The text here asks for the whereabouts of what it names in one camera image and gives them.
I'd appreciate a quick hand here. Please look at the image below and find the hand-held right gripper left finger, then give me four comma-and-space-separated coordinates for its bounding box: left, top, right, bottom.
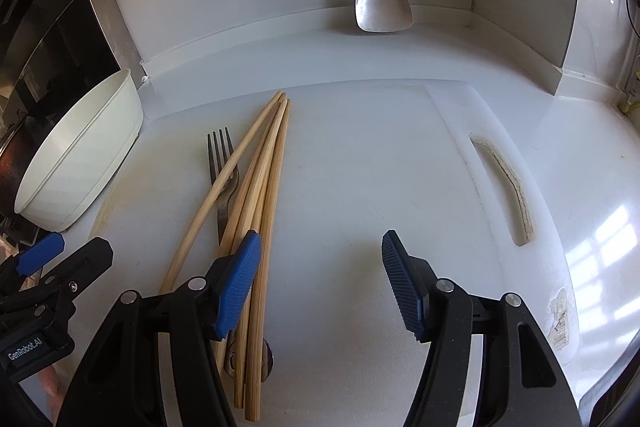
54, 230, 263, 427

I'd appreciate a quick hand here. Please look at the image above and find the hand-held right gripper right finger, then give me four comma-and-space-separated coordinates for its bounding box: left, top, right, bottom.
381, 229, 583, 427

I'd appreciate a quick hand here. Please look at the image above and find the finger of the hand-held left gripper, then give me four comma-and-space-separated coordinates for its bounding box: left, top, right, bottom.
0, 232, 66, 298
42, 237, 114, 308

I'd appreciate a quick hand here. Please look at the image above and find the metal fork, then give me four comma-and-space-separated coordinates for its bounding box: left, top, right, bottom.
207, 127, 275, 380

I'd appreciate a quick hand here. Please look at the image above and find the cream round plastic basin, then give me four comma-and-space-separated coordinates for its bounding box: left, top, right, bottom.
13, 68, 145, 232

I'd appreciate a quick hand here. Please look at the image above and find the bundle of wooden chopsticks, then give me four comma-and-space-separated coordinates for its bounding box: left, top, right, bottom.
159, 91, 292, 423

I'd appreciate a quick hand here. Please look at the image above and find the person's left hand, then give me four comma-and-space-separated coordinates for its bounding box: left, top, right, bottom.
40, 366, 65, 424

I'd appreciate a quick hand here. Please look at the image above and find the dark brown cooking pot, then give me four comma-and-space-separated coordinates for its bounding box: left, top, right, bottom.
0, 142, 23, 212

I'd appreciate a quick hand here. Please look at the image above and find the white plastic cutting board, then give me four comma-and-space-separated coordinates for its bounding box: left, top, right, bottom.
87, 78, 585, 427

